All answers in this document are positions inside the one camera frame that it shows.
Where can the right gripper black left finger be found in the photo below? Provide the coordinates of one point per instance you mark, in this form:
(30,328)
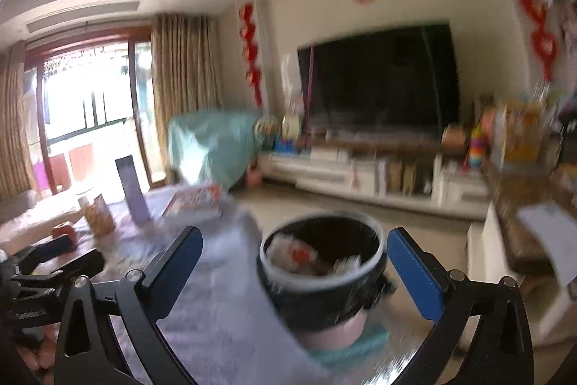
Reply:
(145,297)

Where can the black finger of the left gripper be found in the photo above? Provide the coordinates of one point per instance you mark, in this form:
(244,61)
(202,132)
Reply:
(63,260)

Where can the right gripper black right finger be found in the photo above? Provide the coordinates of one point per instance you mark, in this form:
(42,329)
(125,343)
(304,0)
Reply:
(439,298)

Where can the white tissue wad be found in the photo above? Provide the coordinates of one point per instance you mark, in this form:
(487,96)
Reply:
(346,266)

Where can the white paper bag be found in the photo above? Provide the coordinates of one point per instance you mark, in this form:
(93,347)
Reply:
(292,255)

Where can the white round trash bin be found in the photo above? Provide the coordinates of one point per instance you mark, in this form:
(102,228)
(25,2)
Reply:
(325,312)

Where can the red apple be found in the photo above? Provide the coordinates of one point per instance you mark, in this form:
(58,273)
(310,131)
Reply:
(66,229)

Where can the clear popcorn tub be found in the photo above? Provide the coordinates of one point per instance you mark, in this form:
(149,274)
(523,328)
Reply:
(97,214)

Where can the purple thermos bottle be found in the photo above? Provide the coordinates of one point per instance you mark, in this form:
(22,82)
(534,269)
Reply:
(132,191)

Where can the beige left curtain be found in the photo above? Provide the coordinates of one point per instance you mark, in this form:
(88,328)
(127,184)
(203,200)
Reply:
(16,170)

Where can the beige curtain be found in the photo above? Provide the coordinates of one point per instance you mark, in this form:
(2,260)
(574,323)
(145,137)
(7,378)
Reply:
(185,72)
(16,170)

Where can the white TV cabinet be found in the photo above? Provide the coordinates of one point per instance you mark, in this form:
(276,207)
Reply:
(417,176)

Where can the stack of children's books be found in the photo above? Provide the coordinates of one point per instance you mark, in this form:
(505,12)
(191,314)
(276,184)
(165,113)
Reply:
(198,201)

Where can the brown marble side counter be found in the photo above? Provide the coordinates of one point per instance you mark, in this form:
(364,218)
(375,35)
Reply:
(524,204)

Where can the white paper sheet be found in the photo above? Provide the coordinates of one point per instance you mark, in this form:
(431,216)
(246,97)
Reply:
(556,231)

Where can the pink toy kettlebell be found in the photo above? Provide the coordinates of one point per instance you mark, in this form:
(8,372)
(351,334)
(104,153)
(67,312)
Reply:
(253,176)

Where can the teal cloth covered furniture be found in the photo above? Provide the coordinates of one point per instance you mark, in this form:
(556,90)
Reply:
(212,146)

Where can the yellow toy box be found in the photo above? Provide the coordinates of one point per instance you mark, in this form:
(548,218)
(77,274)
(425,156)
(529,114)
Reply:
(522,132)

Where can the toy ferris wheel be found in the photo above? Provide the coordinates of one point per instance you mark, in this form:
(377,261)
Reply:
(266,130)

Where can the black flat television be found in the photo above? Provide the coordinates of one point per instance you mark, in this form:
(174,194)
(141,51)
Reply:
(397,79)

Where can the toy telephone board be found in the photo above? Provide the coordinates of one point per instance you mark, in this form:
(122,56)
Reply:
(291,127)

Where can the beige right curtain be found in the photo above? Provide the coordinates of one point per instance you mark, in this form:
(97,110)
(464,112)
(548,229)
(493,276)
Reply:
(185,72)

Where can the red hanging knot decoration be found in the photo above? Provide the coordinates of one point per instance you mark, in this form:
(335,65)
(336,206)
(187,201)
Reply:
(250,51)

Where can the rainbow stacking ring toy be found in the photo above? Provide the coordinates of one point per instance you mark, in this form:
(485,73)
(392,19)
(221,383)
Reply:
(478,148)

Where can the red lantern string decoration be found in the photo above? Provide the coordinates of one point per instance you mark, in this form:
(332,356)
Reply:
(542,42)

